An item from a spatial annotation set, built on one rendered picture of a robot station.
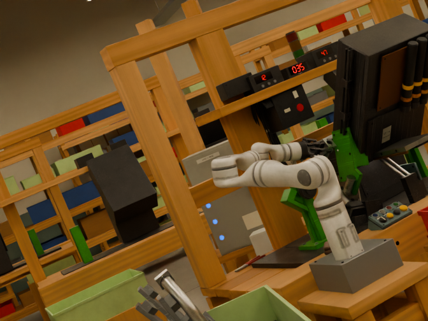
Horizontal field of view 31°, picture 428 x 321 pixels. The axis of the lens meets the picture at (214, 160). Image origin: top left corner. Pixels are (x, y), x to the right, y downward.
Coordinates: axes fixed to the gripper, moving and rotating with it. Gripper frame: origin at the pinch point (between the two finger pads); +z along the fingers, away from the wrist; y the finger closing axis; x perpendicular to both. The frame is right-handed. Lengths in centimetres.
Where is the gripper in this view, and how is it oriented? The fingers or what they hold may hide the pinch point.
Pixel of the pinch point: (325, 147)
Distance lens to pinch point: 322.2
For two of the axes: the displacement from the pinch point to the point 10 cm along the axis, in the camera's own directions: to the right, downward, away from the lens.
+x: -2.0, 7.7, 6.1
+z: 8.9, -1.1, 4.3
